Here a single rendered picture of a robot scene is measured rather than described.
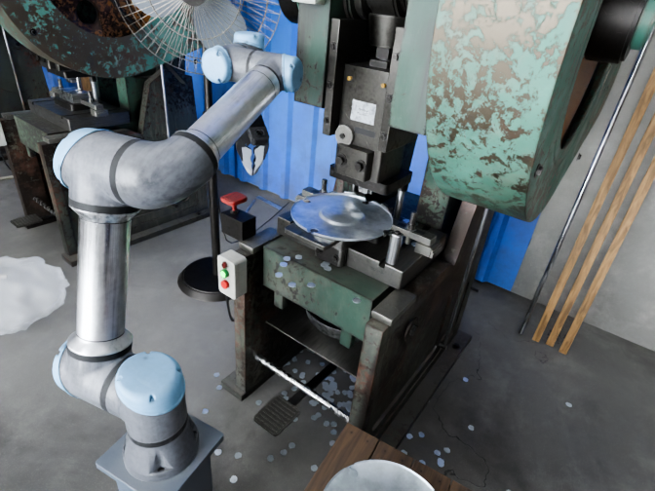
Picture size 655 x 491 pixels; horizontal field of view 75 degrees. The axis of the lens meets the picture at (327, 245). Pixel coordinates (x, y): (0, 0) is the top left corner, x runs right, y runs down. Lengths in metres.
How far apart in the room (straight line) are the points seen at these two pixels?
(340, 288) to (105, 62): 1.46
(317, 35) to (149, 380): 0.86
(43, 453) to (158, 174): 1.19
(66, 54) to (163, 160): 1.40
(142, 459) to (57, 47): 1.58
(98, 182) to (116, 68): 1.43
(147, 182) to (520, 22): 0.58
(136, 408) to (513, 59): 0.82
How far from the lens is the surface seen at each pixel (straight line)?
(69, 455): 1.70
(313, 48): 1.17
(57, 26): 2.08
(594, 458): 1.92
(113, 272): 0.87
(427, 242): 1.23
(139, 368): 0.90
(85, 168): 0.81
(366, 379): 1.20
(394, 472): 1.13
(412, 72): 1.02
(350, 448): 1.18
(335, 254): 1.20
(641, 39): 1.01
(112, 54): 2.18
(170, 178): 0.74
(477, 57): 0.68
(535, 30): 0.66
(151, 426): 0.92
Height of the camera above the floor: 1.32
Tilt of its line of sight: 30 degrees down
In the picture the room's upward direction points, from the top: 6 degrees clockwise
